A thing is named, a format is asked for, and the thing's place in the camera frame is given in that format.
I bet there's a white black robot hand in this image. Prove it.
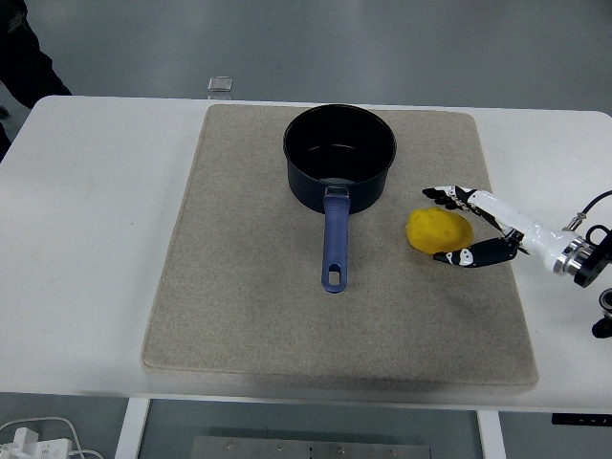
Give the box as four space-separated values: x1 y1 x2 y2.
422 185 573 276

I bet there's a black table control panel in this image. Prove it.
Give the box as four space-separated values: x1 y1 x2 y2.
551 411 612 426

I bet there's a white table leg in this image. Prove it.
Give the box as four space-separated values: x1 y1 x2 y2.
114 397 152 459
476 409 507 459

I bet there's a beige fabric mat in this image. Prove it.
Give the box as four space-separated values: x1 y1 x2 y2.
141 103 540 396

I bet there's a grey metal plate with screws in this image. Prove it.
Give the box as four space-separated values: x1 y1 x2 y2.
190 435 434 459

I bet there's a person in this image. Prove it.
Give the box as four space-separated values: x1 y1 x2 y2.
0 0 73 112

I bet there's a white power adapter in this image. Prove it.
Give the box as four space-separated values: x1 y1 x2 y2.
0 426 74 459

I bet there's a blue pot with handle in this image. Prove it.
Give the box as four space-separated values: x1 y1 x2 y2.
282 103 398 294

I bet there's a white cable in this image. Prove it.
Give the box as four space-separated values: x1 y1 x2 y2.
0 416 104 459

